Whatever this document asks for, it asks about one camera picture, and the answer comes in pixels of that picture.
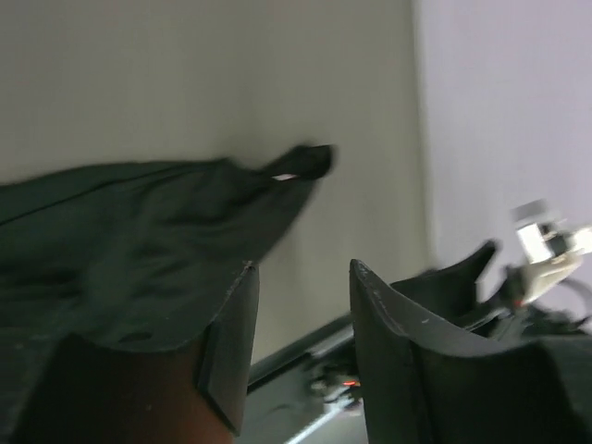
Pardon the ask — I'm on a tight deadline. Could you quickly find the black t shirt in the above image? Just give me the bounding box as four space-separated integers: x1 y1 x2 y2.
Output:
1 145 335 443

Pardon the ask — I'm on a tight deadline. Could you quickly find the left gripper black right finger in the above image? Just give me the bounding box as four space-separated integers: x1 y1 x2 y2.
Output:
350 260 591 443

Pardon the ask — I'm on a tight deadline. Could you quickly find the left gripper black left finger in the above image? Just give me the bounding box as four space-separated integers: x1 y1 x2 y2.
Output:
13 260 261 444

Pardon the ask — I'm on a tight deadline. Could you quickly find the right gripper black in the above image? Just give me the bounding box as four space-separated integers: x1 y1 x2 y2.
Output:
390 240 591 341

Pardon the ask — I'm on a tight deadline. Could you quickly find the aluminium frame rail front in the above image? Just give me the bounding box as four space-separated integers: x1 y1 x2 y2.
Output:
235 314 367 444

